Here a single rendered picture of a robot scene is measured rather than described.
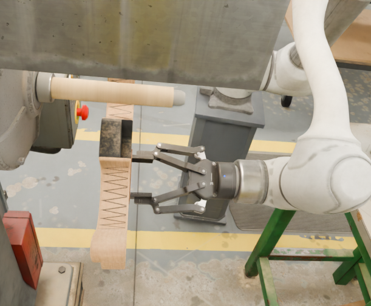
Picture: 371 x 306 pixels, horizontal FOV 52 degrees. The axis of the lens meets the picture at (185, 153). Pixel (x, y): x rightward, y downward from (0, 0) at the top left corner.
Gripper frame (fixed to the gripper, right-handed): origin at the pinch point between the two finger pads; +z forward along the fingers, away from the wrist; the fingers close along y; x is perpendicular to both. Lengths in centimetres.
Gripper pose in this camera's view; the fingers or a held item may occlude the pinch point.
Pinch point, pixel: (131, 176)
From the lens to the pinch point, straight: 74.4
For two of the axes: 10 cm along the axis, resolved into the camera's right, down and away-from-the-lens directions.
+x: 1.4, -3.0, -9.4
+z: -9.9, -0.5, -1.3
